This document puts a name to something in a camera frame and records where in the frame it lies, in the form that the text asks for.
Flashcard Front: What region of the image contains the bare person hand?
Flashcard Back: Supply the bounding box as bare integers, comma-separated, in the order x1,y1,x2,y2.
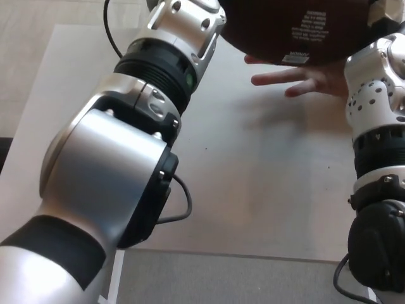
244,53,349,98

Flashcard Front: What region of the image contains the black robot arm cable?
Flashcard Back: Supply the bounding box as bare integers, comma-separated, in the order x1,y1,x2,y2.
104,0,125,60
333,255,375,299
156,174,193,224

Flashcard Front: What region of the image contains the white metal table leg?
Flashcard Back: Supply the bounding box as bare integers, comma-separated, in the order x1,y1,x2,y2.
97,249,126,304

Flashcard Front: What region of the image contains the brown leather american football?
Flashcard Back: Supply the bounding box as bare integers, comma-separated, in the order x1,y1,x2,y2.
219,0,381,68

